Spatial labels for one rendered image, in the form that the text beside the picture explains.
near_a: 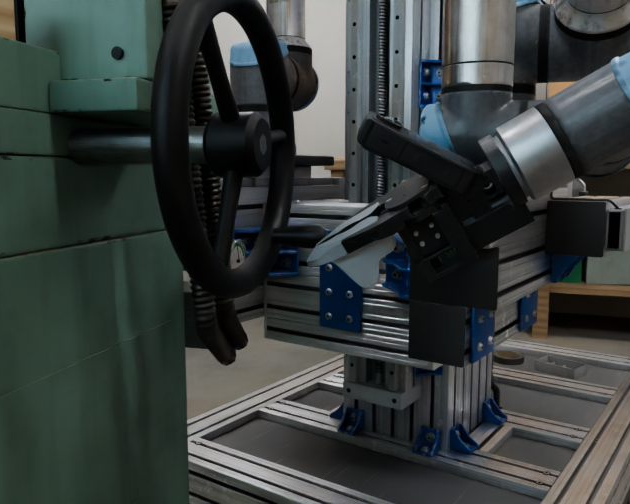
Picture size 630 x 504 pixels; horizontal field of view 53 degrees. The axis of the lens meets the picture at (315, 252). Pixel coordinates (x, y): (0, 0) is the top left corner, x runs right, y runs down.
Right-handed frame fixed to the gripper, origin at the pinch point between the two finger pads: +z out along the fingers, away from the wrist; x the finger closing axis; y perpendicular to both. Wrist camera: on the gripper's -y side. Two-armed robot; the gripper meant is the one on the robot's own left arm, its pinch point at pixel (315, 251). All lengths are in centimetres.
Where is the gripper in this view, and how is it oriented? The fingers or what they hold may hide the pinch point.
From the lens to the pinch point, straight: 63.0
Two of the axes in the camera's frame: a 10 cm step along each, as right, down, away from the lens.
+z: -8.3, 4.7, 2.9
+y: 5.4, 8.1, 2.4
